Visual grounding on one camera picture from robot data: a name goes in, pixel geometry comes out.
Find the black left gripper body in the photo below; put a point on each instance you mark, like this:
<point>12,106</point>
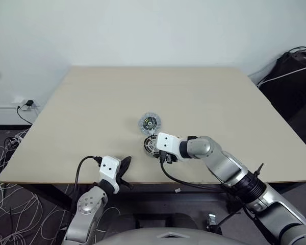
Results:
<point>120,173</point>

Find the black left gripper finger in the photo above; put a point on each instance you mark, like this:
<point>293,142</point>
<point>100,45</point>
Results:
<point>125,166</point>
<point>125,184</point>

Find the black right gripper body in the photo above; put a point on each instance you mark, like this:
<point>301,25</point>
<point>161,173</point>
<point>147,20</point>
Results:
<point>169,158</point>

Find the black rimmed silver spoked rotor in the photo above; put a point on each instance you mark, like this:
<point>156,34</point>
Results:
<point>149,145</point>

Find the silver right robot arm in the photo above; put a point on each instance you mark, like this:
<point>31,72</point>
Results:
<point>219,158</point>

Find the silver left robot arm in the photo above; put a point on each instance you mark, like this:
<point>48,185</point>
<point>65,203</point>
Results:
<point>88,204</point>

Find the small white tag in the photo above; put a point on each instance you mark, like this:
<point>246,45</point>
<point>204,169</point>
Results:
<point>178,190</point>

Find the grey robot torso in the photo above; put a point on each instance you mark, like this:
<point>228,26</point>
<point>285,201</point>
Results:
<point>142,237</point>

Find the silver metal clamp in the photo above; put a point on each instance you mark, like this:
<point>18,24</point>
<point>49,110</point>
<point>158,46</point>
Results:
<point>211,220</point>

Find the black plug adapter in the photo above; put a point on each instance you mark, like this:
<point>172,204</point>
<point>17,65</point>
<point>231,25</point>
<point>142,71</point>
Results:
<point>29,103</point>

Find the black bag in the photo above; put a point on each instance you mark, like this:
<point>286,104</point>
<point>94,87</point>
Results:
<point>290,89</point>

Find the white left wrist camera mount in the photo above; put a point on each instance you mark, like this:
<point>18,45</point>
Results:
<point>108,167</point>

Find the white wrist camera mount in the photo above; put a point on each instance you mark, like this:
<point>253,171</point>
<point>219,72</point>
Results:
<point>167,143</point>
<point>108,167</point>

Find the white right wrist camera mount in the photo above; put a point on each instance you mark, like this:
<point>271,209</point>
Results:
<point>167,143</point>

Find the black table frame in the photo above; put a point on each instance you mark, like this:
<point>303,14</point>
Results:
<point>58,197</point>

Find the white wall outlet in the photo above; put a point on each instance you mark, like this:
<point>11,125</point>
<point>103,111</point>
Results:
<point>21,99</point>

